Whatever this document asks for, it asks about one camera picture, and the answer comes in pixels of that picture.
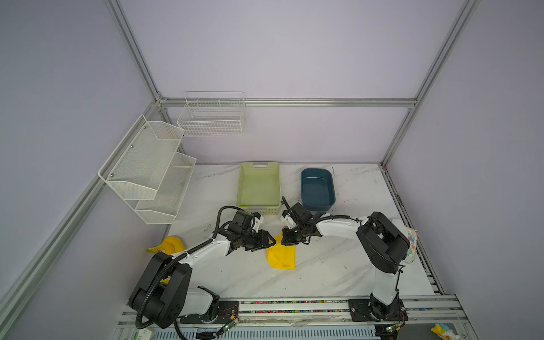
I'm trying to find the yellow paper napkin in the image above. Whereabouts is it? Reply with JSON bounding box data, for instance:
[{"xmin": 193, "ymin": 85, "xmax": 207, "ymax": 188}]
[{"xmin": 266, "ymin": 233, "xmax": 296, "ymax": 271}]

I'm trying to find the light green plastic basket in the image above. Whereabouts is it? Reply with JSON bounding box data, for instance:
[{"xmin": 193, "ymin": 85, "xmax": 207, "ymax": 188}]
[{"xmin": 236, "ymin": 162, "xmax": 281, "ymax": 215}]

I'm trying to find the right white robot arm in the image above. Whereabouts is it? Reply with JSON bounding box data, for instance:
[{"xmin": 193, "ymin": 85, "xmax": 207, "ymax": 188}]
[{"xmin": 281, "ymin": 203, "xmax": 410, "ymax": 322}]

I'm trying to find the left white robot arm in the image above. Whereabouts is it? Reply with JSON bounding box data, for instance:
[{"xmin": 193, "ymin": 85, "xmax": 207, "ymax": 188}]
[{"xmin": 128, "ymin": 205, "xmax": 276, "ymax": 330}]

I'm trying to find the teal plastic tray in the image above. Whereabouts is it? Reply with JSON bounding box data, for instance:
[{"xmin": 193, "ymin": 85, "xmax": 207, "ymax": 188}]
[{"xmin": 300, "ymin": 168, "xmax": 336, "ymax": 212}]

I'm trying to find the yellow banana toy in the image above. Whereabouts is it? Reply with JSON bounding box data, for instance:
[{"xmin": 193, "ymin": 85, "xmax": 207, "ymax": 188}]
[{"xmin": 147, "ymin": 236, "xmax": 186, "ymax": 283}]

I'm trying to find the colourful small carton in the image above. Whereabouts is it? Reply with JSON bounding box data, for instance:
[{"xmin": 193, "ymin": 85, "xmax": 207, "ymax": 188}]
[{"xmin": 404, "ymin": 228, "xmax": 418, "ymax": 264}]

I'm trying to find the white two-tier mesh shelf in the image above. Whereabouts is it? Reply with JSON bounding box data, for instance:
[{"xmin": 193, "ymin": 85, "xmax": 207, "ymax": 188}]
[{"xmin": 98, "ymin": 116, "xmax": 196, "ymax": 225}]

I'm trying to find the small yellow toy figure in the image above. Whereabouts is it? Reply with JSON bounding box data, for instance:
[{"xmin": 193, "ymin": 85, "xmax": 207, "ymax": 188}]
[{"xmin": 431, "ymin": 324, "xmax": 461, "ymax": 340}]

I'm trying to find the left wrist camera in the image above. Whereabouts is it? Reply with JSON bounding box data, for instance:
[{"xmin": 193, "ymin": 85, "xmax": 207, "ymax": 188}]
[{"xmin": 251, "ymin": 212, "xmax": 264, "ymax": 231}]

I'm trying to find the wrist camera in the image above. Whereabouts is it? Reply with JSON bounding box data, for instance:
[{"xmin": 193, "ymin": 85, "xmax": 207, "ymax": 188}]
[
  {"xmin": 281, "ymin": 212, "xmax": 296, "ymax": 230},
  {"xmin": 251, "ymin": 212, "xmax": 264, "ymax": 231}
]

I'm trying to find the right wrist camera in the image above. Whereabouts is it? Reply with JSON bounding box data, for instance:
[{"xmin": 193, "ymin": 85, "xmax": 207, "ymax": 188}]
[{"xmin": 281, "ymin": 212, "xmax": 296, "ymax": 230}]

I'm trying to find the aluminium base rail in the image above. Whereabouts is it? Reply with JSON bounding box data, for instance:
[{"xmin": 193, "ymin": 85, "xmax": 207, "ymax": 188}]
[{"xmin": 113, "ymin": 295, "xmax": 478, "ymax": 339}]

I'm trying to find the white wire wall basket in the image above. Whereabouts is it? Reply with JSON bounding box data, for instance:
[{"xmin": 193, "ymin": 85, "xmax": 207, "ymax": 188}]
[{"xmin": 177, "ymin": 92, "xmax": 246, "ymax": 137}]

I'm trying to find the left black corrugated cable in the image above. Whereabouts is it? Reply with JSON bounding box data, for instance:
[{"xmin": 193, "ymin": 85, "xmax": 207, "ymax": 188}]
[{"xmin": 135, "ymin": 205, "xmax": 247, "ymax": 340}]

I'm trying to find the aluminium cage frame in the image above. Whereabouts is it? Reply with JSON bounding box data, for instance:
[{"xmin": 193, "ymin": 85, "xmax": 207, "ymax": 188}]
[{"xmin": 1, "ymin": 1, "xmax": 479, "ymax": 339}]

